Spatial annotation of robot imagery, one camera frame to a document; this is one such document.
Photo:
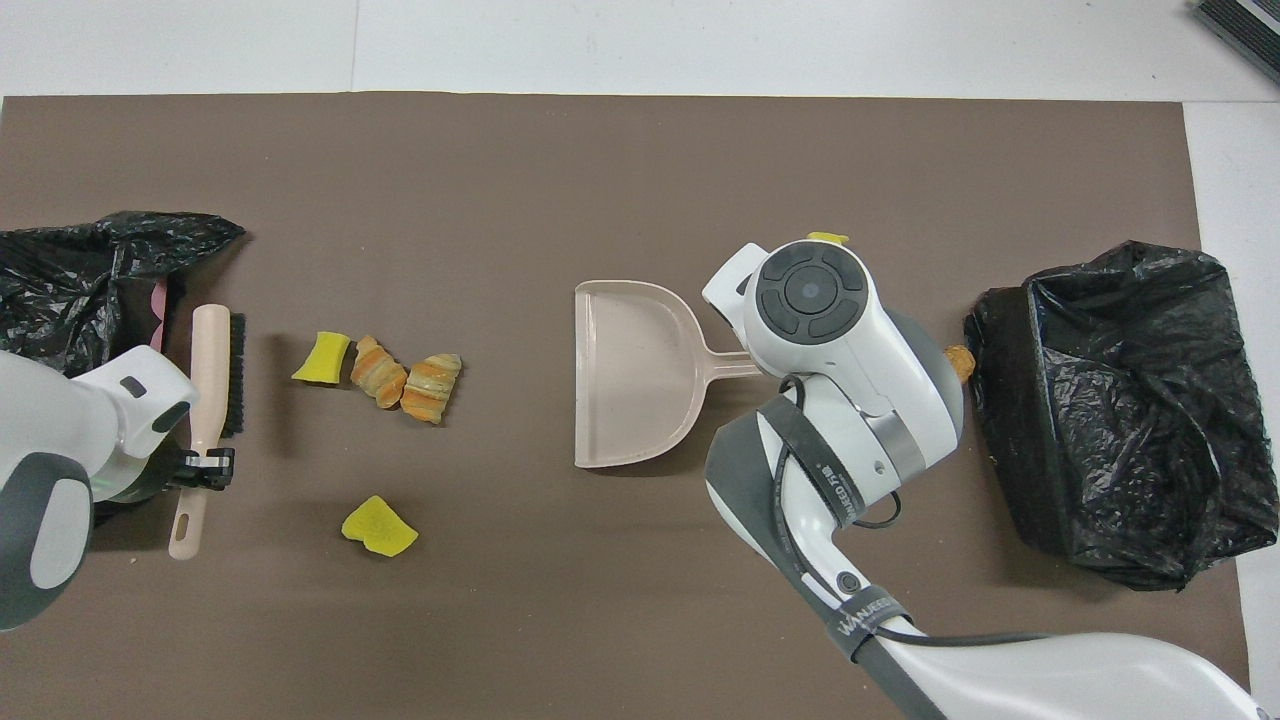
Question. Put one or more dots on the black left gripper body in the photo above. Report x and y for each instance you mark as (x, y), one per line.
(160, 475)

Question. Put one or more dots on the beige brush with black bristles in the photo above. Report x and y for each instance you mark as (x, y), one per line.
(210, 370)

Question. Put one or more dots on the yellow sponge piece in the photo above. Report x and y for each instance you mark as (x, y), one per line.
(378, 525)
(322, 360)
(828, 238)

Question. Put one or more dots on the orange striped toy croissant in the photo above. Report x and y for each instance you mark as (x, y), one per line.
(378, 374)

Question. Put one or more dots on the pale striped toy croissant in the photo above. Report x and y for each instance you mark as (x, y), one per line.
(432, 388)

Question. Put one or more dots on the beige plastic dustpan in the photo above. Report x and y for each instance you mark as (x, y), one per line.
(635, 375)

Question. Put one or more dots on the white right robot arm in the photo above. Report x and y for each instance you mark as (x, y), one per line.
(850, 340)

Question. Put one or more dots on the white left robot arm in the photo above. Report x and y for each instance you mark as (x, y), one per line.
(60, 430)

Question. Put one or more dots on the left black trash bag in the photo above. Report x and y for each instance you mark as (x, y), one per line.
(60, 290)

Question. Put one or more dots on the black trash bag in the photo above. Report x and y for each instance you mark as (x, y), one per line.
(1100, 420)
(60, 290)

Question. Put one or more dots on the right black trash bag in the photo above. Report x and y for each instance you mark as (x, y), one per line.
(1100, 420)

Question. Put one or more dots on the brown table mat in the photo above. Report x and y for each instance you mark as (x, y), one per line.
(600, 160)

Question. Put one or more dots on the brown croquette nugget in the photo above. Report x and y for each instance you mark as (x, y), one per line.
(963, 362)

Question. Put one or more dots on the dark grey ribbed device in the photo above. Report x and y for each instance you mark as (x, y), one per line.
(1245, 30)

